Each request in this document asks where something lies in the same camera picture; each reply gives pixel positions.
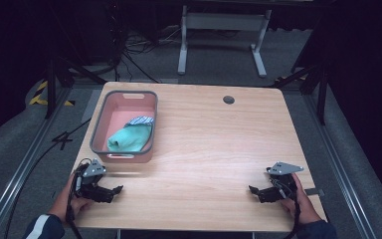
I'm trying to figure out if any person's left hand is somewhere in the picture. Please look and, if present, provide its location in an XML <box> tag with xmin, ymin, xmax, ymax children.
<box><xmin>47</xmin><ymin>172</ymin><xmax>96</xmax><ymax>224</ymax></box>

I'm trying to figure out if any tangle of black cables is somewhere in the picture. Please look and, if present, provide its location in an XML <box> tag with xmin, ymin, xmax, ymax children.
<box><xmin>110</xmin><ymin>0</ymin><xmax>183</xmax><ymax>84</ymax></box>

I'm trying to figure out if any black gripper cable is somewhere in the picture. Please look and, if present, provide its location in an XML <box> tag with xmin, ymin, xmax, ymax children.
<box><xmin>269</xmin><ymin>177</ymin><xmax>302</xmax><ymax>239</ymax></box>
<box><xmin>65</xmin><ymin>158</ymin><xmax>94</xmax><ymax>239</ymax></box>

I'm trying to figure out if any person's right hand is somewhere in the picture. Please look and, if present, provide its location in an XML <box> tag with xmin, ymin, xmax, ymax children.
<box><xmin>280</xmin><ymin>172</ymin><xmax>322</xmax><ymax>225</ymax></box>

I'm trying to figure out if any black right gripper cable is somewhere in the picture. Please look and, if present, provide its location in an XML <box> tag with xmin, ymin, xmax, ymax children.
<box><xmin>269</xmin><ymin>177</ymin><xmax>302</xmax><ymax>239</ymax></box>

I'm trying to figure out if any blue striped cloth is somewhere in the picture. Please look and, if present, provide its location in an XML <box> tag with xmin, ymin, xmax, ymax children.
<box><xmin>123</xmin><ymin>116</ymin><xmax>155</xmax><ymax>128</ymax></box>

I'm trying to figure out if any pink basket with grey rim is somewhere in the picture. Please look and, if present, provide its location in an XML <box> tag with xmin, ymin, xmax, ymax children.
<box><xmin>89</xmin><ymin>90</ymin><xmax>159</xmax><ymax>164</ymax></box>

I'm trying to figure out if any grey tape strip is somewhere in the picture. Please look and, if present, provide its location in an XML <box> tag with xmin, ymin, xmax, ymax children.
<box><xmin>303</xmin><ymin>187</ymin><xmax>326</xmax><ymax>197</ymax></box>

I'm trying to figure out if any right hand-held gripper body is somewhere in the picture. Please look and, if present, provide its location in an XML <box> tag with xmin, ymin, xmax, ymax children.
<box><xmin>266</xmin><ymin>161</ymin><xmax>304</xmax><ymax>201</ymax></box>

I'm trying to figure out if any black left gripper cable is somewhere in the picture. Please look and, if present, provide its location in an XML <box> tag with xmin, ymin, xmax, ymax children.
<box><xmin>65</xmin><ymin>158</ymin><xmax>94</xmax><ymax>239</ymax></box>

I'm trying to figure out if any black metal stand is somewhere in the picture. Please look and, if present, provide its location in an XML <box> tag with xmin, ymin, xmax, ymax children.
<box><xmin>44</xmin><ymin>55</ymin><xmax>107</xmax><ymax>120</ymax></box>
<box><xmin>271</xmin><ymin>63</ymin><xmax>330</xmax><ymax>126</ymax></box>

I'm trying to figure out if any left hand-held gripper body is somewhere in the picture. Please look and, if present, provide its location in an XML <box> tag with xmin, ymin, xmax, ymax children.
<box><xmin>74</xmin><ymin>158</ymin><xmax>113</xmax><ymax>203</ymax></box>

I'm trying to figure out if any teal cloth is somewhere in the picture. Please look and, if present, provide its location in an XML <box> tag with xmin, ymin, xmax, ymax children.
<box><xmin>106</xmin><ymin>122</ymin><xmax>153</xmax><ymax>153</ymax></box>

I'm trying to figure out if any white metal desk frame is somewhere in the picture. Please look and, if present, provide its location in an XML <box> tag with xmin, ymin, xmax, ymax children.
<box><xmin>177</xmin><ymin>4</ymin><xmax>273</xmax><ymax>79</ymax></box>

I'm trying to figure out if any black floor cable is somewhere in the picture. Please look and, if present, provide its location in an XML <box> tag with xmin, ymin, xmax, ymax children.
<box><xmin>3</xmin><ymin>118</ymin><xmax>93</xmax><ymax>239</ymax></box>

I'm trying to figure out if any grey metal floor rail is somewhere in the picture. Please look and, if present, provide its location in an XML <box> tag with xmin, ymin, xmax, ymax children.
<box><xmin>0</xmin><ymin>87</ymin><xmax>74</xmax><ymax>239</ymax></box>
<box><xmin>301</xmin><ymin>93</ymin><xmax>379</xmax><ymax>239</ymax></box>

